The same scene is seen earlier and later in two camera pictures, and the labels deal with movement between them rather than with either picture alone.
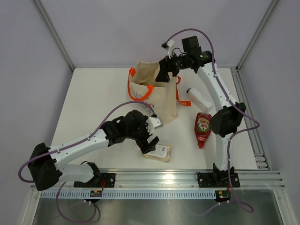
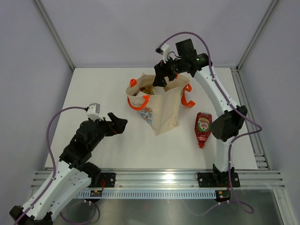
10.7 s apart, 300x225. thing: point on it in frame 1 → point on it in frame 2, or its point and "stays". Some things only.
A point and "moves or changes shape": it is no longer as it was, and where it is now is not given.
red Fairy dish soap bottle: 203,123 stays
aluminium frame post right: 272,4 stays
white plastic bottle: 203,103 → 158,90
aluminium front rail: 183,179 stays
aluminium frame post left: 56,33 stays
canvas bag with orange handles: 162,96 moves or changes shape
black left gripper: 147,147 → 116,126
